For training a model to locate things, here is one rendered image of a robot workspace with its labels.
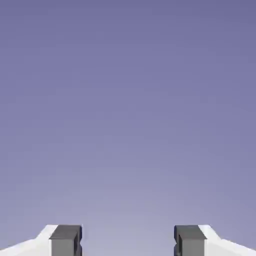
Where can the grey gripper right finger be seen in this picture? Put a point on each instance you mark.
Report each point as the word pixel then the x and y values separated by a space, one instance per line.
pixel 193 242

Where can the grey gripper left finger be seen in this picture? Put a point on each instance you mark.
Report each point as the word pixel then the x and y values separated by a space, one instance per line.
pixel 62 242

